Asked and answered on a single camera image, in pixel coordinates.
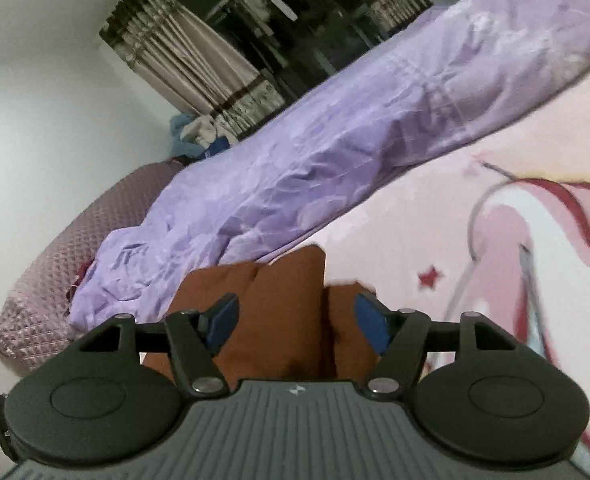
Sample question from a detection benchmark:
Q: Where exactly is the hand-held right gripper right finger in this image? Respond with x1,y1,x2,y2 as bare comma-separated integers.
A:
353,292,522,401

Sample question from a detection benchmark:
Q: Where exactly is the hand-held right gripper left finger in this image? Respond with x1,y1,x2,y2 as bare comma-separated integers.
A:
73,292,240,397

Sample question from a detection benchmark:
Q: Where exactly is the brown sweater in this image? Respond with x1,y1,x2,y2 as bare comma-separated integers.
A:
145,243,382,394

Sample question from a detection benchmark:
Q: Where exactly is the pile of blue white clothes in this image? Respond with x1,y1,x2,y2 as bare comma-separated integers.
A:
168,113,233,165

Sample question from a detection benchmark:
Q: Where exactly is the purple duvet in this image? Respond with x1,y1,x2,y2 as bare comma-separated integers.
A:
68,0,590,332

